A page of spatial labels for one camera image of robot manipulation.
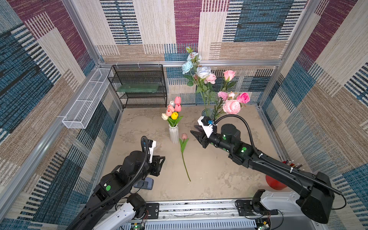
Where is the purple glass vase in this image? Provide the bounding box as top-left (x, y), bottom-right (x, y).
top-left (201, 108), bottom-right (215, 119)

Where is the aluminium front rail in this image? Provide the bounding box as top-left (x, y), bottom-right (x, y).
top-left (114, 198), bottom-right (317, 230)

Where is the green pad on shelf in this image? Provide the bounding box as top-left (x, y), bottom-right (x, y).
top-left (117, 83), bottom-right (160, 93)

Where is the yellow tulip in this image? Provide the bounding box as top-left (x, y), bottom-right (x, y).
top-left (171, 112), bottom-right (179, 120)

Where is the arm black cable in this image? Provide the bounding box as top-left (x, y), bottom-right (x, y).
top-left (65, 136), bottom-right (150, 230)
top-left (212, 114), bottom-right (347, 210)

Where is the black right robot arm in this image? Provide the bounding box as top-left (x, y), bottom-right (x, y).
top-left (191, 124), bottom-right (335, 224)

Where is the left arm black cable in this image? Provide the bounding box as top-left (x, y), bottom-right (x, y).
top-left (65, 136), bottom-right (150, 230)

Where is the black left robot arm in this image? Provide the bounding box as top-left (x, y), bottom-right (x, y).
top-left (67, 151), bottom-right (165, 230)

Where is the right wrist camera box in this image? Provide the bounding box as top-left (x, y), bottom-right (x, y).
top-left (198, 116), bottom-right (213, 138)

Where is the white mesh wall basket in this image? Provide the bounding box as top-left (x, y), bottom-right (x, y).
top-left (62, 68), bottom-right (110, 129)

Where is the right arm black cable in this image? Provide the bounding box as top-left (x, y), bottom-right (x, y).
top-left (212, 114), bottom-right (347, 210)

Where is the red pencil cup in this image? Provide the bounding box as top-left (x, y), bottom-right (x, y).
top-left (265, 175), bottom-right (288, 191)

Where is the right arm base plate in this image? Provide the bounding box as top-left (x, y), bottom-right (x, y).
top-left (235, 189), bottom-right (278, 218)

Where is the rose bouquet with leaves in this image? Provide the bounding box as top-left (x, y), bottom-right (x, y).
top-left (181, 47), bottom-right (250, 120)

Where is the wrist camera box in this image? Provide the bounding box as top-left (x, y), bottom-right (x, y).
top-left (198, 116), bottom-right (213, 138)
top-left (148, 140), bottom-right (156, 163)

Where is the blue grey small device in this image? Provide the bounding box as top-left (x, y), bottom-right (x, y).
top-left (134, 177), bottom-right (154, 190)

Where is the black mesh shelf rack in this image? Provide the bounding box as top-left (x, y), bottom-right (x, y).
top-left (108, 64), bottom-right (167, 109)

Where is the white ribbed vase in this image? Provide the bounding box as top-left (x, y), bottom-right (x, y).
top-left (169, 126), bottom-right (179, 144)

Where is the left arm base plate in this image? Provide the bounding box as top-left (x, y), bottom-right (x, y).
top-left (142, 203), bottom-right (160, 219)

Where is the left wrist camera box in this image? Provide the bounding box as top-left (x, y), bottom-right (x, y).
top-left (148, 140), bottom-right (156, 163)

